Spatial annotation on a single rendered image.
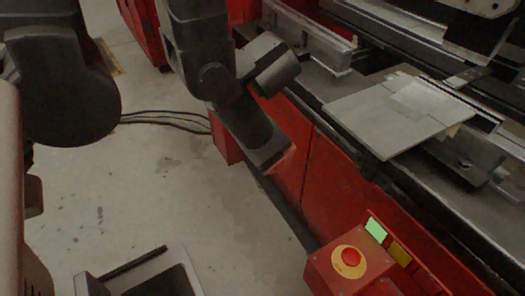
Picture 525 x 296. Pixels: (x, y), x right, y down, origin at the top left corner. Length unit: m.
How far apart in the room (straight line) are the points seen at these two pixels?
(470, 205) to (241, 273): 1.04
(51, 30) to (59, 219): 1.72
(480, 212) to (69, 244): 1.70
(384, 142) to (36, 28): 0.52
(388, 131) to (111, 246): 1.44
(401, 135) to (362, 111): 0.09
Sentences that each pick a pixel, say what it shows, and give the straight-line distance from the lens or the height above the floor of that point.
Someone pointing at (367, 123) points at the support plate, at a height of 1.00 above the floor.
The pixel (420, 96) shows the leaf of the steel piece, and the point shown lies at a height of 1.00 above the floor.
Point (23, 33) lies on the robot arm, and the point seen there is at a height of 1.30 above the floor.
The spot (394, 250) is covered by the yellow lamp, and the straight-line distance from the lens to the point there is 0.68.
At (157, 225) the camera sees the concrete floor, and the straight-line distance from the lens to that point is 1.67.
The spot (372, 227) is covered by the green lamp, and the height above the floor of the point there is 0.81.
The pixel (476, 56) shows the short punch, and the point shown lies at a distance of 0.74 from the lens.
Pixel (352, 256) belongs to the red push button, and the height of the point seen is 0.81.
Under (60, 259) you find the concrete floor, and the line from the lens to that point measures 1.79.
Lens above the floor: 1.38
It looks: 46 degrees down
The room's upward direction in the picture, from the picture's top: straight up
